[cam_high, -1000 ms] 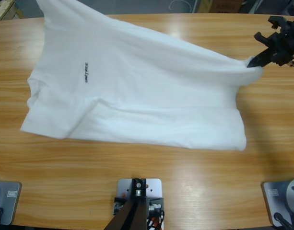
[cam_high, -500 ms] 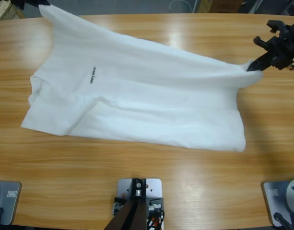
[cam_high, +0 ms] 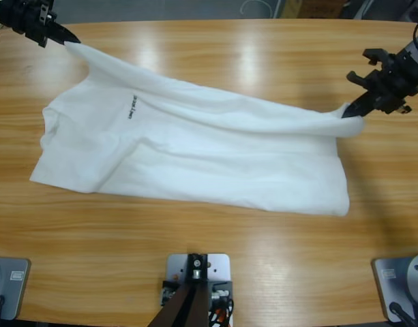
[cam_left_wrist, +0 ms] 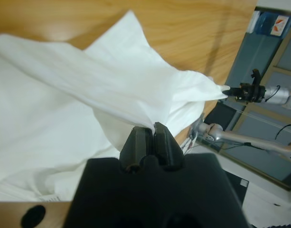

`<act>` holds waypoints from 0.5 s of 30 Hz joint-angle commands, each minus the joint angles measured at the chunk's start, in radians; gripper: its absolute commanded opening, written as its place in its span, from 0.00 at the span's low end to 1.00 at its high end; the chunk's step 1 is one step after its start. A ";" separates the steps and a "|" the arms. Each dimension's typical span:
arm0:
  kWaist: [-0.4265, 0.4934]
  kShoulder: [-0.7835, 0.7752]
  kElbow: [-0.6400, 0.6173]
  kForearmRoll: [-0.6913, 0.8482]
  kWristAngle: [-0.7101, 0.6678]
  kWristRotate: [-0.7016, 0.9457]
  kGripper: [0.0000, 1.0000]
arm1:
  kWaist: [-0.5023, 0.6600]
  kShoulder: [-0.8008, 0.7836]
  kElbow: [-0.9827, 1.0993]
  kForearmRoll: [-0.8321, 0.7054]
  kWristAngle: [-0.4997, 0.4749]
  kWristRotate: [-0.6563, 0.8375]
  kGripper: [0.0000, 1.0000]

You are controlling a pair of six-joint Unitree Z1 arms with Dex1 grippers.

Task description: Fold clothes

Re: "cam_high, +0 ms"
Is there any dark background equipment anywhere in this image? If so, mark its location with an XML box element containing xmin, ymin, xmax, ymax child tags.
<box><xmin>341</xmin><ymin>0</ymin><xmax>418</xmax><ymax>24</ymax></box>

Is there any white t-shirt with black logo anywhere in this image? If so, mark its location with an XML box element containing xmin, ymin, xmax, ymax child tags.
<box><xmin>29</xmin><ymin>41</ymin><xmax>365</xmax><ymax>218</ymax></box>

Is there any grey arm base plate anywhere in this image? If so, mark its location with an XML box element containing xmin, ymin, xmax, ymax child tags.
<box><xmin>371</xmin><ymin>253</ymin><xmax>418</xmax><ymax>323</ymax></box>
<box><xmin>0</xmin><ymin>257</ymin><xmax>31</xmax><ymax>321</ymax></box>

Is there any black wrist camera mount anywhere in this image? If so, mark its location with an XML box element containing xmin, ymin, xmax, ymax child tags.
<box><xmin>361</xmin><ymin>48</ymin><xmax>397</xmax><ymax>67</ymax></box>

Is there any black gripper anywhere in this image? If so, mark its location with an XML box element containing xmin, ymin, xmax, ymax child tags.
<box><xmin>340</xmin><ymin>56</ymin><xmax>418</xmax><ymax>119</ymax></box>
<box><xmin>0</xmin><ymin>0</ymin><xmax>82</xmax><ymax>49</ymax></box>

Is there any thin white cable loop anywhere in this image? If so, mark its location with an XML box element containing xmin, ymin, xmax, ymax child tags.
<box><xmin>241</xmin><ymin>0</ymin><xmax>274</xmax><ymax>16</ymax></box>

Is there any round grey base disc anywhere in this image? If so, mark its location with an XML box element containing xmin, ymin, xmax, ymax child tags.
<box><xmin>401</xmin><ymin>252</ymin><xmax>418</xmax><ymax>304</ymax></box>

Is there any brown cardboard box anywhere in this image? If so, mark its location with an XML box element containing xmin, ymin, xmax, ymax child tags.
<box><xmin>280</xmin><ymin>0</ymin><xmax>349</xmax><ymax>20</ymax></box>

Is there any dark camera post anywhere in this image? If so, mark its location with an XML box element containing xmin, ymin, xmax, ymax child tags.
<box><xmin>150</xmin><ymin>253</ymin><xmax>209</xmax><ymax>327</ymax></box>

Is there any white mounting block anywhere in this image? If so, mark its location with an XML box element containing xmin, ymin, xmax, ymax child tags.
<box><xmin>160</xmin><ymin>253</ymin><xmax>235</xmax><ymax>327</ymax></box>

